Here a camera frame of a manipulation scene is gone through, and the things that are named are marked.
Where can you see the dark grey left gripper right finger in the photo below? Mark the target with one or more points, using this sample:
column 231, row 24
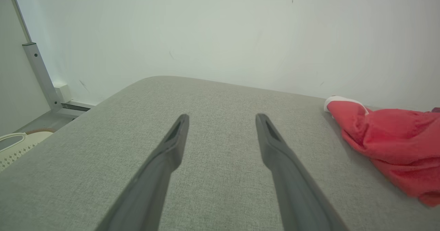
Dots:
column 292, row 183

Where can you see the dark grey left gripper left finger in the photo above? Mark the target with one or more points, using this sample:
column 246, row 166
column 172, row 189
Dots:
column 151, row 183

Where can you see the red shorts with white stripe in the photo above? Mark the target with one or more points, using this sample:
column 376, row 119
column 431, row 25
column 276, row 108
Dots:
column 395, row 141

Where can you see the white plastic block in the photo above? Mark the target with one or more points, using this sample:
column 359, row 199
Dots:
column 63, row 92

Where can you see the cream perforated laundry basket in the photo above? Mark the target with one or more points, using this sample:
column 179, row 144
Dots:
column 17, row 146

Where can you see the grey metal frame post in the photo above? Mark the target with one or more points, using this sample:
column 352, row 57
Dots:
column 41, row 76

